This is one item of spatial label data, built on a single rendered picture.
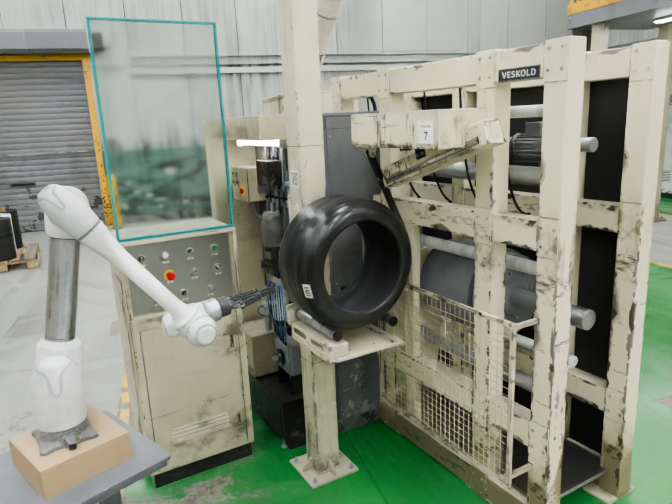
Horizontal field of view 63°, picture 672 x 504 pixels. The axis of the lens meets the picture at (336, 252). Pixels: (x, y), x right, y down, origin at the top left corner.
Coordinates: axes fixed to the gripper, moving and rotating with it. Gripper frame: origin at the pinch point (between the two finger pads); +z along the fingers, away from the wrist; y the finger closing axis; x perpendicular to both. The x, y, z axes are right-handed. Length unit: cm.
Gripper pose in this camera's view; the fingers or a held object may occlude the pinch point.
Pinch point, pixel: (266, 291)
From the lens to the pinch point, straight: 220.2
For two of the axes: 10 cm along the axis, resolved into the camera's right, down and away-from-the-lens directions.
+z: 8.5, -2.9, 4.4
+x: 1.6, 9.4, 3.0
